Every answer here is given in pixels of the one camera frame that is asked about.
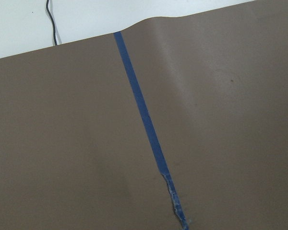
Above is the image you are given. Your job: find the black cable on desk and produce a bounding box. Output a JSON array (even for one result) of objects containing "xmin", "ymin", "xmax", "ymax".
[{"xmin": 45, "ymin": 0, "xmax": 59, "ymax": 46}]

